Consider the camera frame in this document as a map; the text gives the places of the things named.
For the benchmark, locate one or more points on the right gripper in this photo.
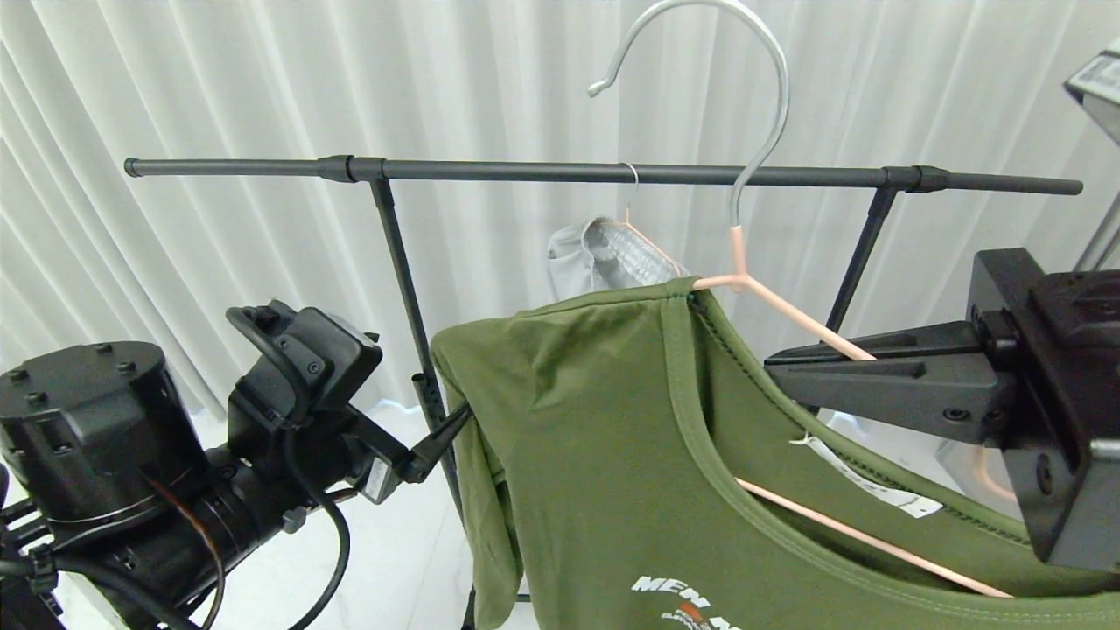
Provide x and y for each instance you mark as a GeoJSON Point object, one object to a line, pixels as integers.
{"type": "Point", "coordinates": [1067, 394]}

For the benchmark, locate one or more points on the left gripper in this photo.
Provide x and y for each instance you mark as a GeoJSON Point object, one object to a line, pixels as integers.
{"type": "Point", "coordinates": [289, 490]}

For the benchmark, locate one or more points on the pink clothes hanger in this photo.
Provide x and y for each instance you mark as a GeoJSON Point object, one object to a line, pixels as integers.
{"type": "Point", "coordinates": [740, 254]}
{"type": "Point", "coordinates": [652, 245]}

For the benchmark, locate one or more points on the green garment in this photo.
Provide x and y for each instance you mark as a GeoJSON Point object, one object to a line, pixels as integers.
{"type": "Point", "coordinates": [595, 437]}

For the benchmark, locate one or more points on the pale grey shorts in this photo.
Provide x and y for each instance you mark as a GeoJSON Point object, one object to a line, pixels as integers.
{"type": "Point", "coordinates": [595, 254]}

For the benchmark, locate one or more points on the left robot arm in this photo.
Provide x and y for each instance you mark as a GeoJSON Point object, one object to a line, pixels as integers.
{"type": "Point", "coordinates": [87, 437]}

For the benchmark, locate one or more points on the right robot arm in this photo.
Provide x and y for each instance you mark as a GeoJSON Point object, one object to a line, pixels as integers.
{"type": "Point", "coordinates": [1098, 87]}

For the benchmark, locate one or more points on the black clothes rack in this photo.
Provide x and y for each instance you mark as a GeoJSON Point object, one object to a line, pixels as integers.
{"type": "Point", "coordinates": [525, 170]}

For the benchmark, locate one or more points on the white curtain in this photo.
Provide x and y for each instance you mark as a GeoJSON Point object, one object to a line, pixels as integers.
{"type": "Point", "coordinates": [262, 70]}

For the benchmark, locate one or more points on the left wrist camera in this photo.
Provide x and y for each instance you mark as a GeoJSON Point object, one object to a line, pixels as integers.
{"type": "Point", "coordinates": [315, 359]}

